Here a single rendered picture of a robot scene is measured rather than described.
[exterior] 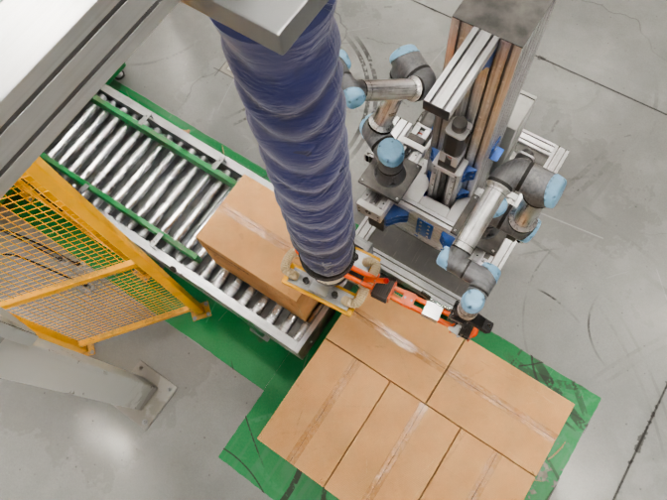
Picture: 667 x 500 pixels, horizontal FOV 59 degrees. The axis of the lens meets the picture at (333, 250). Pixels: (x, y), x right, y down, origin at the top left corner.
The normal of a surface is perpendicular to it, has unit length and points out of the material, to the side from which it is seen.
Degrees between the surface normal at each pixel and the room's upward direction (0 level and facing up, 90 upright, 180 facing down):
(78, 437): 0
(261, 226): 0
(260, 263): 0
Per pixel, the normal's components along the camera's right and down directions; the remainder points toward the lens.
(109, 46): 0.83, 0.51
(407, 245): -0.07, -0.34
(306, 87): 0.26, 0.81
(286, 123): -0.05, 0.80
